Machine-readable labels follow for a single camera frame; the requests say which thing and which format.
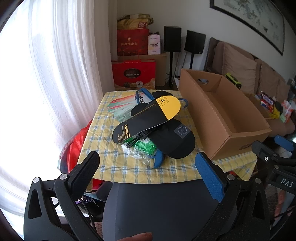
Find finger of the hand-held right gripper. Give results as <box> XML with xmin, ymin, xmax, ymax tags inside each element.
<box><xmin>274</xmin><ymin>135</ymin><xmax>295</xmax><ymax>152</ymax></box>
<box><xmin>252</xmin><ymin>140</ymin><xmax>281</xmax><ymax>164</ymax></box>

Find red plastic bag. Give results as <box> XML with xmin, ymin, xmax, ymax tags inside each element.
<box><xmin>61</xmin><ymin>119</ymin><xmax>93</xmax><ymax>176</ymax></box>

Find white curtain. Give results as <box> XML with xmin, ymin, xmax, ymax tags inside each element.
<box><xmin>0</xmin><ymin>0</ymin><xmax>109</xmax><ymax>209</ymax></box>

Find red gift box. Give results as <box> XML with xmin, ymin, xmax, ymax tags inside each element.
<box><xmin>112</xmin><ymin>60</ymin><xmax>156</xmax><ymax>91</ymax></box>

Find beige sofa cushion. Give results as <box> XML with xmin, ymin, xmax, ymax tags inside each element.
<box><xmin>255</xmin><ymin>59</ymin><xmax>281</xmax><ymax>98</ymax></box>
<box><xmin>222</xmin><ymin>43</ymin><xmax>258</xmax><ymax>93</ymax></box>

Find pile of snack packets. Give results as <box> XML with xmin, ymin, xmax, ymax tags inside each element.
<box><xmin>254</xmin><ymin>91</ymin><xmax>296</xmax><ymax>122</ymax></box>

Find green and black radio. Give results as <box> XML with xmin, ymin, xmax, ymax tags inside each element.
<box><xmin>225</xmin><ymin>73</ymin><xmax>242</xmax><ymax>90</ymax></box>

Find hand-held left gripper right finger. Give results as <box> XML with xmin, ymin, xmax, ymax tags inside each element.
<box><xmin>195</xmin><ymin>152</ymin><xmax>271</xmax><ymax>241</ymax></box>

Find gold gift bag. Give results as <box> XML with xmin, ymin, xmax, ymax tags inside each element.
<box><xmin>117</xmin><ymin>14</ymin><xmax>154</xmax><ymax>30</ymax></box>

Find yellow checked tablecloth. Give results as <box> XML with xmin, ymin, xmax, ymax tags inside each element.
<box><xmin>77</xmin><ymin>89</ymin><xmax>258</xmax><ymax>184</ymax></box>

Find painted hand fan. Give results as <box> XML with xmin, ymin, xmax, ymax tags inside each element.
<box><xmin>107</xmin><ymin>95</ymin><xmax>141</xmax><ymax>123</ymax></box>

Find plain brown carton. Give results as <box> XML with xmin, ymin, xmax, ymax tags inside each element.
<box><xmin>117</xmin><ymin>52</ymin><xmax>167</xmax><ymax>88</ymax></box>

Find black and yellow insole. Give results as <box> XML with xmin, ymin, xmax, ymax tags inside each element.
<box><xmin>112</xmin><ymin>95</ymin><xmax>181</xmax><ymax>145</ymax></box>

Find black plastic clip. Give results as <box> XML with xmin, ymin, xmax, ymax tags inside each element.
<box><xmin>126</xmin><ymin>130</ymin><xmax>151</xmax><ymax>147</ymax></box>

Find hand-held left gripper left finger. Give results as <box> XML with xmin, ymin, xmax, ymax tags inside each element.
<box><xmin>23</xmin><ymin>151</ymin><xmax>104</xmax><ymax>241</ymax></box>

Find black speaker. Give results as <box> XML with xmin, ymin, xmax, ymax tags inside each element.
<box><xmin>184</xmin><ymin>30</ymin><xmax>207</xmax><ymax>55</ymax></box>
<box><xmin>164</xmin><ymin>26</ymin><xmax>182</xmax><ymax>52</ymax></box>

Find brown sofa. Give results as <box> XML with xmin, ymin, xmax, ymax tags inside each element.
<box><xmin>203</xmin><ymin>37</ymin><xmax>296</xmax><ymax>139</ymax></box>

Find framed ink painting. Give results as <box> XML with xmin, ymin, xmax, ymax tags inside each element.
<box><xmin>209</xmin><ymin>0</ymin><xmax>285</xmax><ymax>56</ymax></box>

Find green packet of white beads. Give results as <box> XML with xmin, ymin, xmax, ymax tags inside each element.
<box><xmin>126</xmin><ymin>139</ymin><xmax>160</xmax><ymax>160</ymax></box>

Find red gift bag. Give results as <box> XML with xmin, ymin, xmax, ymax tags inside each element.
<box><xmin>117</xmin><ymin>29</ymin><xmax>149</xmax><ymax>56</ymax></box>

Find person's left hand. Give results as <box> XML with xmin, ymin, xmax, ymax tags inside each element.
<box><xmin>135</xmin><ymin>232</ymin><xmax>153</xmax><ymax>241</ymax></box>

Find brown cardboard box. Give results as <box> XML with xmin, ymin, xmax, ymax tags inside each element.
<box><xmin>178</xmin><ymin>68</ymin><xmax>273</xmax><ymax>160</ymax></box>

